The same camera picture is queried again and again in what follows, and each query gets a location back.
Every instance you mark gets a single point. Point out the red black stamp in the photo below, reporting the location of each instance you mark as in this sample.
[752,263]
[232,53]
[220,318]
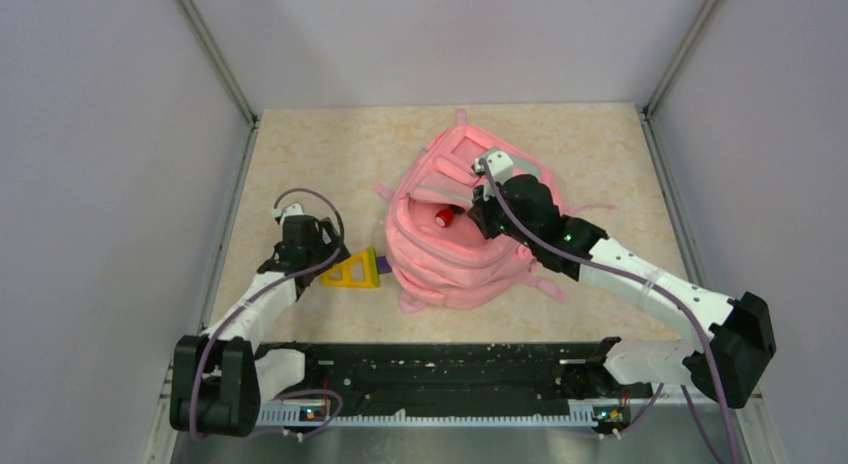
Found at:
[445,217]

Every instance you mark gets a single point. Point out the pink backpack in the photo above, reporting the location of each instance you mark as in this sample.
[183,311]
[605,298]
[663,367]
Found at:
[456,267]

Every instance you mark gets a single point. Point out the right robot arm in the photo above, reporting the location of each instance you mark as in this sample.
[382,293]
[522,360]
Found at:
[725,344]

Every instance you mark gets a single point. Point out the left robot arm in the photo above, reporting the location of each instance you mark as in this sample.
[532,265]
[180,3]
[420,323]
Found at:
[219,382]

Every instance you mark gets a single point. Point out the purple cube block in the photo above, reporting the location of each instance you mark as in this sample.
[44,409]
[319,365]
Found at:
[382,265]

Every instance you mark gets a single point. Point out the green strip block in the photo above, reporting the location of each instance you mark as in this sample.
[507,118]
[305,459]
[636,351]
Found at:
[374,267]

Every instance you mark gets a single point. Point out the yellow triangle ruler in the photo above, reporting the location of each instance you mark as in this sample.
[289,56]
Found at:
[351,273]

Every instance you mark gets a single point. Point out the black base bar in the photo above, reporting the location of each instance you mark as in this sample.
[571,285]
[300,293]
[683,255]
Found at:
[462,380]

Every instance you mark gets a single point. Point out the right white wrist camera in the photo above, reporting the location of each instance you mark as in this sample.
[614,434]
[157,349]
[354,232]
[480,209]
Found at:
[500,164]

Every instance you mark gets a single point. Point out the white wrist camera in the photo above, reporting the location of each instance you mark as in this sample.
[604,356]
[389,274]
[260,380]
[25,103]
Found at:
[500,164]
[280,214]

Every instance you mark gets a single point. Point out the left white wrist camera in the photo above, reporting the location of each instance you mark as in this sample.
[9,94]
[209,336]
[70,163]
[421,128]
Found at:
[280,214]

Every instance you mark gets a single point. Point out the metal frame rail left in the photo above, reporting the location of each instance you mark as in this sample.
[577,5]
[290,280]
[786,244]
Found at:
[226,77]

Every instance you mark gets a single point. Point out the metal frame rail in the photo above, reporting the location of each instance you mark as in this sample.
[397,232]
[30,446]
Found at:
[226,77]
[648,116]

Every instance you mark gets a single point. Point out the metal frame rail right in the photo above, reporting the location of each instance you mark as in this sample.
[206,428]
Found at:
[648,116]

